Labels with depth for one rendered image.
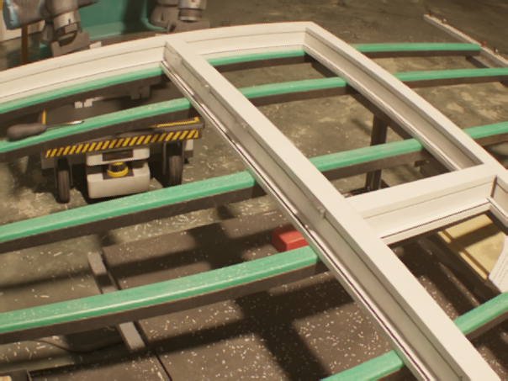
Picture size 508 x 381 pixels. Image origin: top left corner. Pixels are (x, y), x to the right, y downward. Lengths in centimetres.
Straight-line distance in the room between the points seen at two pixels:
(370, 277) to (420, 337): 16
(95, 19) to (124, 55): 93
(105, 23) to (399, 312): 197
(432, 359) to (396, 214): 35
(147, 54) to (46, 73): 29
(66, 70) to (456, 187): 102
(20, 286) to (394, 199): 158
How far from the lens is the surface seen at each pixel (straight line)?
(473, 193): 130
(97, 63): 174
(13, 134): 147
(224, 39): 183
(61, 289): 237
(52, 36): 250
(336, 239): 109
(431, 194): 120
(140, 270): 151
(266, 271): 108
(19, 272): 247
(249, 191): 129
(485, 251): 162
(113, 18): 267
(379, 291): 101
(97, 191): 271
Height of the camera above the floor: 155
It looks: 33 degrees down
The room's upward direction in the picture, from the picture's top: 3 degrees clockwise
